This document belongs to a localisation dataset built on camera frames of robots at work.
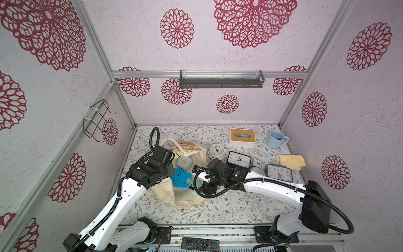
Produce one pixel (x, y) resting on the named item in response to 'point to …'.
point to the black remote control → (200, 244)
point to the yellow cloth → (292, 161)
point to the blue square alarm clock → (279, 172)
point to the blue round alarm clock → (180, 177)
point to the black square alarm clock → (239, 159)
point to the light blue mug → (276, 139)
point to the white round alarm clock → (257, 170)
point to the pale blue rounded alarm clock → (184, 162)
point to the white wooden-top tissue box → (240, 138)
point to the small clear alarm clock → (257, 163)
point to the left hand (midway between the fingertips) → (168, 171)
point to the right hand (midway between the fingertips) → (200, 180)
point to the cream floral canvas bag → (189, 155)
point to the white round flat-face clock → (216, 150)
